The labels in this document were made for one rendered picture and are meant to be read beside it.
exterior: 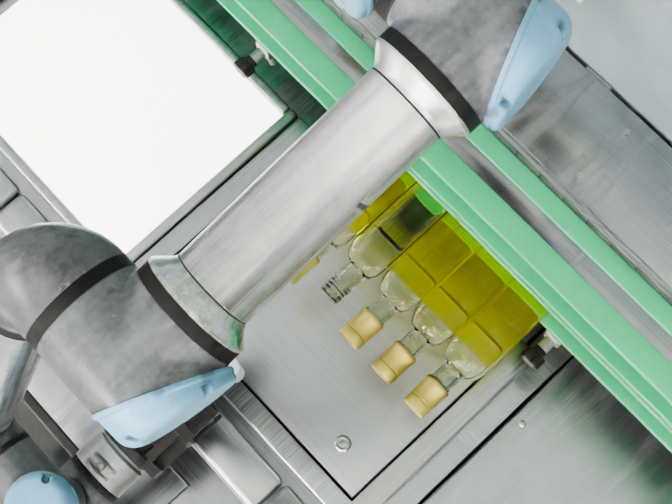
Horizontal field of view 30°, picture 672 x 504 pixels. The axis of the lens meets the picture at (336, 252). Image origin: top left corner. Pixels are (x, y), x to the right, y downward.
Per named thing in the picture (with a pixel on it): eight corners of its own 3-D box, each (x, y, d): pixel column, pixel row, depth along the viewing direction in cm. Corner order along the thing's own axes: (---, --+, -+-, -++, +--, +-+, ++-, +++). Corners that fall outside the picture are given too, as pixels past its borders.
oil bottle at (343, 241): (430, 122, 165) (311, 230, 162) (431, 106, 159) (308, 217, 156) (460, 151, 164) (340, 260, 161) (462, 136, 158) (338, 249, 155)
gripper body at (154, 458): (226, 413, 158) (156, 480, 156) (180, 364, 159) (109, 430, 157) (222, 408, 150) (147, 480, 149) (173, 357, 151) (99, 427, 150)
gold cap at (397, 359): (396, 343, 156) (370, 367, 156) (396, 337, 153) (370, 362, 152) (415, 363, 156) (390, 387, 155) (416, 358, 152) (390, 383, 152)
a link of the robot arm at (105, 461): (82, 453, 157) (70, 451, 149) (109, 428, 157) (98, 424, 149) (123, 497, 156) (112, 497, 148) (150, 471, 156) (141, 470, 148)
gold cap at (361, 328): (364, 309, 158) (338, 333, 157) (363, 304, 154) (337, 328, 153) (383, 330, 157) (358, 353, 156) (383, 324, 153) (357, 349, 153)
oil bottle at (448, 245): (493, 181, 162) (372, 292, 159) (496, 168, 157) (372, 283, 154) (524, 212, 161) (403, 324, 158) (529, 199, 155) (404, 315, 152)
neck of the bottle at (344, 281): (348, 265, 159) (320, 290, 158) (347, 259, 156) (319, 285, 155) (364, 281, 158) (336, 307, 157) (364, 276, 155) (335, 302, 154)
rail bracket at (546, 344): (584, 290, 166) (512, 358, 164) (592, 278, 160) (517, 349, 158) (606, 311, 165) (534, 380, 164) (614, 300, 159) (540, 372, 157)
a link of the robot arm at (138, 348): (472, -107, 104) (4, 346, 106) (600, 19, 102) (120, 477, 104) (474, -62, 116) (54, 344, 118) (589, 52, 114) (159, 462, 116)
